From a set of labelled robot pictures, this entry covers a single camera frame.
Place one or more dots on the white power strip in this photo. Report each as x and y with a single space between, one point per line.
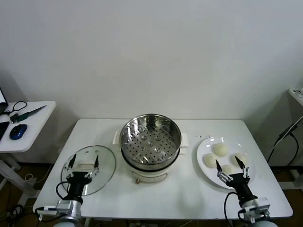
298 92

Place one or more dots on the black smartphone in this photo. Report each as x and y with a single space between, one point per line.
2 128

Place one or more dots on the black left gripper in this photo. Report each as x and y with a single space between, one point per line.
77 182

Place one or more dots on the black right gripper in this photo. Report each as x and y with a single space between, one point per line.
240 184

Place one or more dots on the round glass pot lid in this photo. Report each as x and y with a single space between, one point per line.
106 165

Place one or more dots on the round white plate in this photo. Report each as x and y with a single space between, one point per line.
206 170

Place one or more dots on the blue computer mouse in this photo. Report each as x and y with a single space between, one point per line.
18 131

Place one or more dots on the black laptop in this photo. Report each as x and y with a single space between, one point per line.
2 97

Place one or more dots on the perforated steel steamer basket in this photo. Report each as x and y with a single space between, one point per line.
151 151

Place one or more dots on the white side table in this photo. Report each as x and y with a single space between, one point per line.
35 127

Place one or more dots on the white steamed baozi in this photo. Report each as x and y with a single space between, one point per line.
245 159
209 160
227 168
221 149

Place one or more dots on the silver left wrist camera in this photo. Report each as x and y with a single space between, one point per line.
64 207

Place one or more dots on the white side shelf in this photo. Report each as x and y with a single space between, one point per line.
300 98

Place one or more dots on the cream electric cooking pot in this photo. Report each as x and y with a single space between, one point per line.
151 175

